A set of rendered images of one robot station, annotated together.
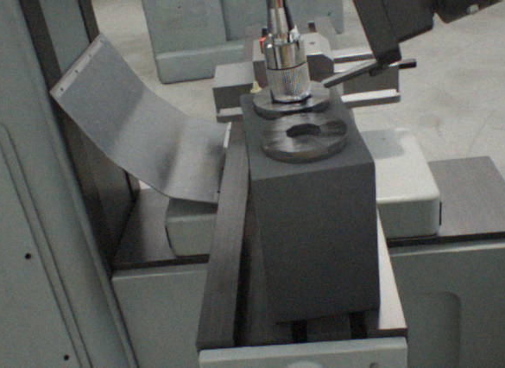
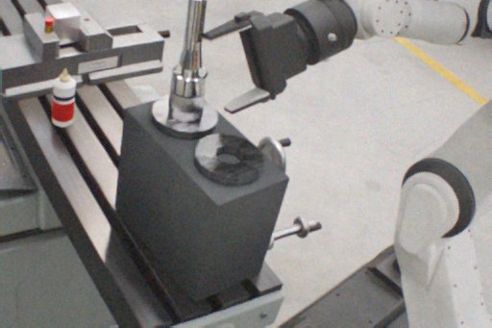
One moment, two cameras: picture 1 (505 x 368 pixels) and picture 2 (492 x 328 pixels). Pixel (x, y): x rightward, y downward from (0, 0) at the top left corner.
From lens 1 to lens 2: 0.52 m
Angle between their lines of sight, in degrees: 35
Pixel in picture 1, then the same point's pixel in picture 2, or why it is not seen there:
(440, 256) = not seen: hidden behind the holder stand
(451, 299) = not seen: hidden behind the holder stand
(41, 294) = not seen: outside the picture
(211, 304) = (133, 296)
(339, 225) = (258, 225)
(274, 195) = (228, 213)
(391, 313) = (268, 275)
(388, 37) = (282, 79)
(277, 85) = (184, 109)
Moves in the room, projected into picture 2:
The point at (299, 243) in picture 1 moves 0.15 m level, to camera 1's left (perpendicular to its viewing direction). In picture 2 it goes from (230, 242) to (132, 282)
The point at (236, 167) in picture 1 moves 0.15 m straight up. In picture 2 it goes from (56, 155) to (60, 80)
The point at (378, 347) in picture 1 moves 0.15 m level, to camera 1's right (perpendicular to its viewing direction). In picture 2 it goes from (268, 301) to (339, 264)
